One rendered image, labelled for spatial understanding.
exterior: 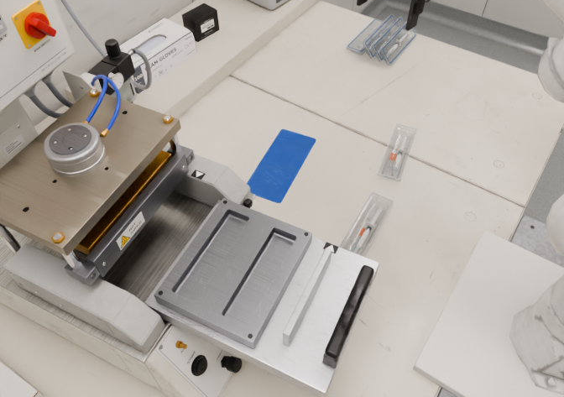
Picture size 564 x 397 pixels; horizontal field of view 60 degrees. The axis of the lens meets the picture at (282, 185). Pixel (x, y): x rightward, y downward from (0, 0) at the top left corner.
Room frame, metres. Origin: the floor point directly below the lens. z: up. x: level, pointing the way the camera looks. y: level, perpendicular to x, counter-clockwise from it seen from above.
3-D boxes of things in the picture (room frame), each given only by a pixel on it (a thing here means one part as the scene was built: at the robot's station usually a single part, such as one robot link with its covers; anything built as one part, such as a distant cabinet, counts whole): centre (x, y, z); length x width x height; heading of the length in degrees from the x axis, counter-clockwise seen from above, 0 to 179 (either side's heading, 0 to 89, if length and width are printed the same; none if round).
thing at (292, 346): (0.36, 0.03, 0.97); 0.30 x 0.22 x 0.08; 63
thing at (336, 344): (0.30, -0.09, 0.99); 0.15 x 0.02 x 0.04; 153
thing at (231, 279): (0.39, 0.07, 0.98); 0.20 x 0.17 x 0.03; 153
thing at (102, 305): (0.35, 0.30, 0.97); 0.25 x 0.05 x 0.07; 63
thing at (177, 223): (0.52, 0.33, 0.93); 0.46 x 0.35 x 0.01; 63
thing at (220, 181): (0.59, 0.17, 0.97); 0.26 x 0.05 x 0.07; 63
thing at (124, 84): (0.76, 0.32, 1.05); 0.15 x 0.05 x 0.15; 153
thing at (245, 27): (1.31, 0.22, 0.77); 0.84 x 0.30 x 0.04; 144
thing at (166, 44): (1.16, 0.36, 0.83); 0.23 x 0.12 x 0.07; 142
